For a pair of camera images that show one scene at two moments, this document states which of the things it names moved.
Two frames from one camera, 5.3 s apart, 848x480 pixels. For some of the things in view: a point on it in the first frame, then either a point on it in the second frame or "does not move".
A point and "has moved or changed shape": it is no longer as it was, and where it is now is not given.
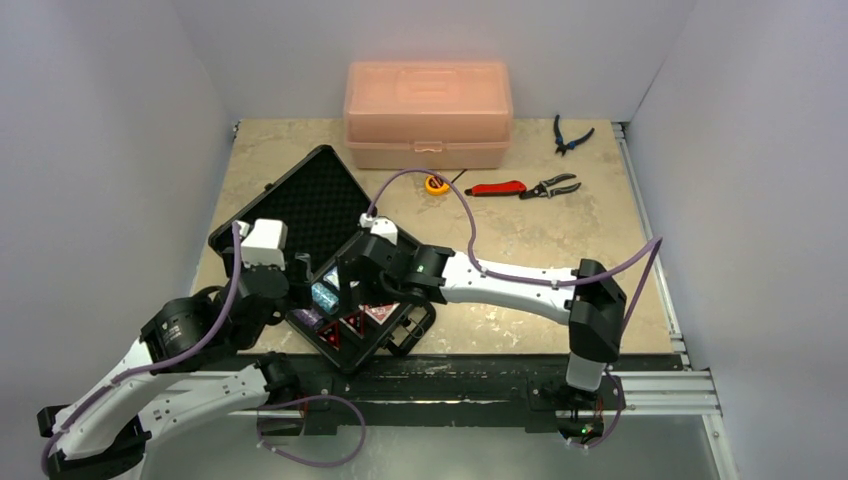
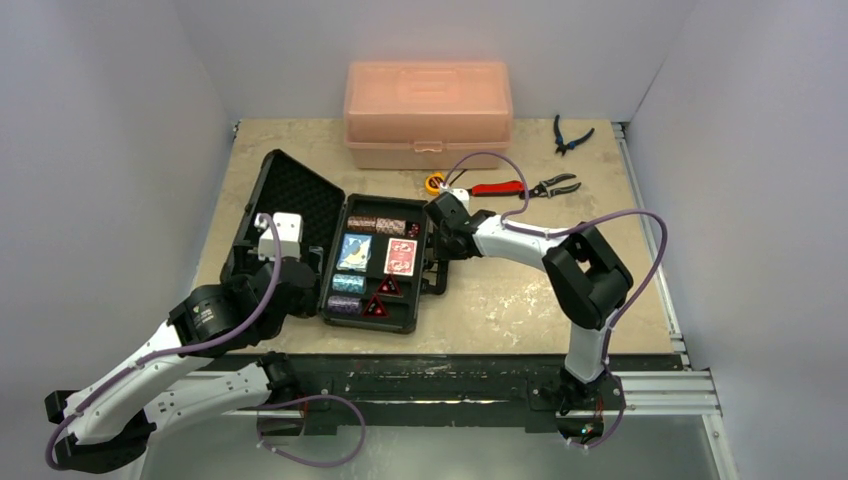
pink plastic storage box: x=428 y=115 does not move
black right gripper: x=361 y=266 -> x=437 y=248
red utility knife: x=497 y=189 does not move
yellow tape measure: x=436 y=185 does not move
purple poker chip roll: x=310 y=317 -> x=344 y=305
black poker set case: x=322 y=203 has moved or changed shape
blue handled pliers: x=561 y=146 does not move
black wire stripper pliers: x=542 y=189 does not move
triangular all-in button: x=356 y=323 has moved or changed shape
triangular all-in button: x=331 y=334 -> x=374 y=309
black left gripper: x=300 y=295 does not move
